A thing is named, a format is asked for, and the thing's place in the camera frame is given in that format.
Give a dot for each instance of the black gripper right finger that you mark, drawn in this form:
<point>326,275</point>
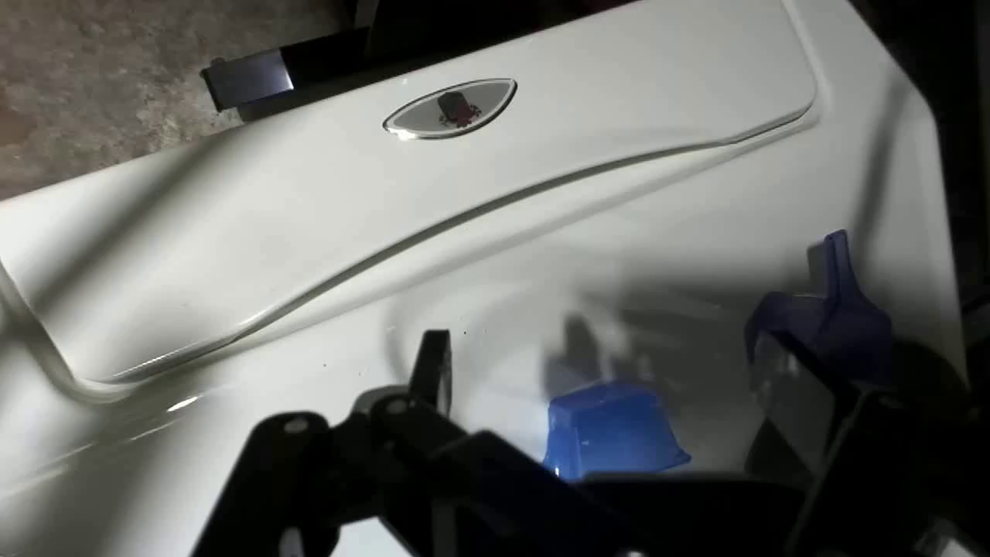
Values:
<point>878,465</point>

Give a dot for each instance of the white washing machine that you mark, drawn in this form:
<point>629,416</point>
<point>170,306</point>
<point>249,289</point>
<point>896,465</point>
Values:
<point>516,206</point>

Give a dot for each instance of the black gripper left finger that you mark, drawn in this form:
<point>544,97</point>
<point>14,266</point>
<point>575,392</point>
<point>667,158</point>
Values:
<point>328,485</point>

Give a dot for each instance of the blue plastic cup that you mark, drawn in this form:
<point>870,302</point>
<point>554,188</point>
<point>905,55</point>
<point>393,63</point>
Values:
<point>615,430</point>

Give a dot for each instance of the translucent blue plastic scoop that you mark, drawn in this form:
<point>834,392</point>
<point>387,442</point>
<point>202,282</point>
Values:
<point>829,321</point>

